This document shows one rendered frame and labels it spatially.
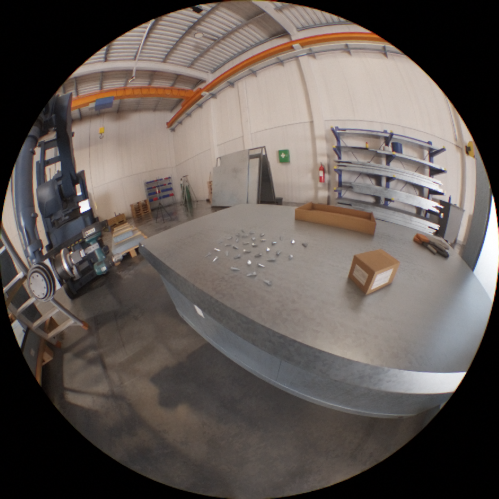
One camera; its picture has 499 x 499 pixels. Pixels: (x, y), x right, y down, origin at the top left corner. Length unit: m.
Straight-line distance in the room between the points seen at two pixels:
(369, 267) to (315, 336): 0.18
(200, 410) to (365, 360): 0.81
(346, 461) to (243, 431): 0.55
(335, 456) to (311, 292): 0.87
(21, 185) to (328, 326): 1.19
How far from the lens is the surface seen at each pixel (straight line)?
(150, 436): 1.08
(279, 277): 0.37
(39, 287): 0.87
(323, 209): 1.06
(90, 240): 0.83
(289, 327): 0.27
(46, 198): 1.94
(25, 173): 1.02
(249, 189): 3.40
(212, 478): 1.00
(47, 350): 2.22
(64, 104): 1.34
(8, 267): 2.40
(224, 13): 7.94
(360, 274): 0.37
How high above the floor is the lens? 0.87
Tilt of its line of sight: 27 degrees down
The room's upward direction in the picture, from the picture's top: 6 degrees counter-clockwise
